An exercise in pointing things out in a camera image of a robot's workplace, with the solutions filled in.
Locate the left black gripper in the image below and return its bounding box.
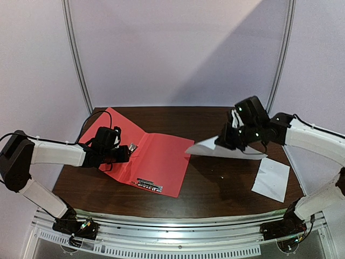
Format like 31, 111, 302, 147
102, 145, 130, 164

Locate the large white paper sheet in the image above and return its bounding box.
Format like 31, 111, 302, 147
185, 136, 267, 160

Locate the red file folder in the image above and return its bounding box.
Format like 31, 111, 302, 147
80, 107, 195, 197

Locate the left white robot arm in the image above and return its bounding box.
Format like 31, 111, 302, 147
1, 129, 133, 234

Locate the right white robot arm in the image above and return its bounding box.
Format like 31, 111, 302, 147
215, 112, 344, 235

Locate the metal spine folder clip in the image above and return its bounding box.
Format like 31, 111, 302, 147
128, 143, 138, 156

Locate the metal bottom folder clip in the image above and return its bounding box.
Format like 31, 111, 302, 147
131, 178, 163, 193

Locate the small white paper sheet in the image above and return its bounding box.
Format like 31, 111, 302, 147
251, 158, 290, 203

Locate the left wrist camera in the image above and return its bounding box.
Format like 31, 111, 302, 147
93, 126, 121, 149

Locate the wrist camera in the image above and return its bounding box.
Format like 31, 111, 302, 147
93, 126, 121, 149
230, 96, 270, 128

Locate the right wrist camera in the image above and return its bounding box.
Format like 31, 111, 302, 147
230, 96, 270, 128

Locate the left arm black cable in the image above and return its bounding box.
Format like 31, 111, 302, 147
78, 110, 113, 144

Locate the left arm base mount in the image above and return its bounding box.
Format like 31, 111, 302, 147
52, 210, 100, 248

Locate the aluminium front rail frame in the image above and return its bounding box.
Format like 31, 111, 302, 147
24, 209, 338, 258

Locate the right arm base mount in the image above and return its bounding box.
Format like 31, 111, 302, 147
259, 213, 315, 254

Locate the right aluminium corner post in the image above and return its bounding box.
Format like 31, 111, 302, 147
266, 0, 296, 114

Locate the aluminium corner post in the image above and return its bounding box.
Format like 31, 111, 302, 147
61, 0, 94, 114
266, 0, 296, 114

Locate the left aluminium corner post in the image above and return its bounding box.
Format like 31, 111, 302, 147
61, 0, 94, 114

